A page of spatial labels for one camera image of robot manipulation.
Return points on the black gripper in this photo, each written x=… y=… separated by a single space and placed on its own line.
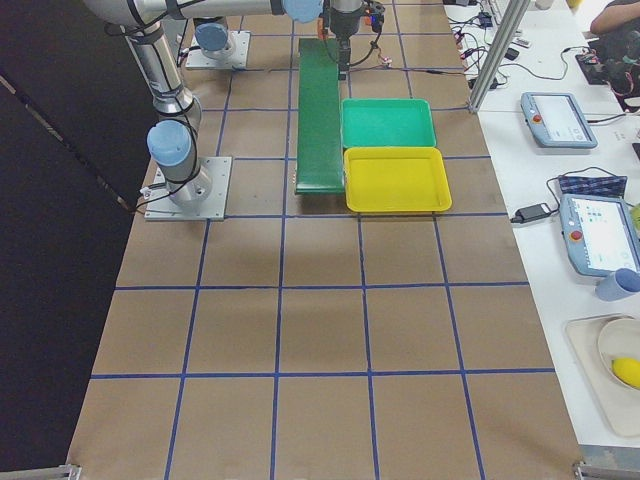
x=344 y=26

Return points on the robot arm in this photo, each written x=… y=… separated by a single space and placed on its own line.
x=172 y=142

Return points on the green plastic tray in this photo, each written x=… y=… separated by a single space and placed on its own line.
x=382 y=122

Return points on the green conveyor belt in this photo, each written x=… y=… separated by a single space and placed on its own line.
x=319 y=145

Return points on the yellow plastic tray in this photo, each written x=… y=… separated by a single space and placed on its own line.
x=396 y=179

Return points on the teach pendant far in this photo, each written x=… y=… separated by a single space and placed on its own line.
x=555 y=120

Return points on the teach pendant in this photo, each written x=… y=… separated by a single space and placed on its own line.
x=555 y=120
x=599 y=234

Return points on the black power brick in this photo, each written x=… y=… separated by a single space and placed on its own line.
x=531 y=213

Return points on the teach pendant near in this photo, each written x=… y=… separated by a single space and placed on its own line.
x=599 y=234

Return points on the blue cup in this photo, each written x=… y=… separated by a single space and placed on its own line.
x=618 y=285

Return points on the beige tray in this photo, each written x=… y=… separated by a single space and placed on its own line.
x=597 y=342

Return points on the yellow banana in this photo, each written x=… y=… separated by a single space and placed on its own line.
x=627 y=370

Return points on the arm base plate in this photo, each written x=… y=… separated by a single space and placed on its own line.
x=202 y=198
x=219 y=50

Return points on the aluminium profile post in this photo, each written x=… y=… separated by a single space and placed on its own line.
x=511 y=20

